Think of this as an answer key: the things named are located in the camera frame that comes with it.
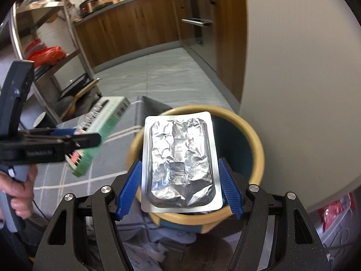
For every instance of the black tray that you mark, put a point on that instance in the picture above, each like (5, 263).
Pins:
(72, 86)

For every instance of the dark rice cooker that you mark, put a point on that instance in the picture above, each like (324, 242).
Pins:
(88, 5)

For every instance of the white printed cloth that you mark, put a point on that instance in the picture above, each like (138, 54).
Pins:
(158, 245)

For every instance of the yellow-rimmed teal trash bin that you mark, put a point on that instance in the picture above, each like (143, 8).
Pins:
(253, 146)

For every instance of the white bowl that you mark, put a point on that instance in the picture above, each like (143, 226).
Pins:
(39, 120)

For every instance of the grey plaid blanket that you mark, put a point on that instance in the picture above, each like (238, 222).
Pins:
(107, 158)

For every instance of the wooden kitchen cabinets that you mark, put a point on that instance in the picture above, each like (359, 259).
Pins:
(146, 28)

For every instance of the red packet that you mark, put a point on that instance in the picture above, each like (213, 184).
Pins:
(335, 211)

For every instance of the green cardboard box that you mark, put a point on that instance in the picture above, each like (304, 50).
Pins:
(110, 121)

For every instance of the red plastic bag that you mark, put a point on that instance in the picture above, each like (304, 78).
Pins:
(48, 55)

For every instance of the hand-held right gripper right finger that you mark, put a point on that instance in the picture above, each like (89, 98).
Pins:
(230, 186)

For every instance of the person's left hand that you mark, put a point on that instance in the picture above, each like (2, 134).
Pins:
(21, 192)

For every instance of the metal shelf rack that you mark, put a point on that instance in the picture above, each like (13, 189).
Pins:
(70, 34)

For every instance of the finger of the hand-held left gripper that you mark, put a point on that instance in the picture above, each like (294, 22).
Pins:
(84, 141)
(66, 131)

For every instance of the silver foil blister pack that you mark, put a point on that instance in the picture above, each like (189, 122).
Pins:
(177, 161)

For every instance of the built-in steel oven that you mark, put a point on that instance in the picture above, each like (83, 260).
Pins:
(200, 22)

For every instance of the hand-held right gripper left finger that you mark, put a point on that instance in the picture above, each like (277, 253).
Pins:
(129, 186)

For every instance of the wooden cutting board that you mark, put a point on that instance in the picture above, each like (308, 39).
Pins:
(81, 96)

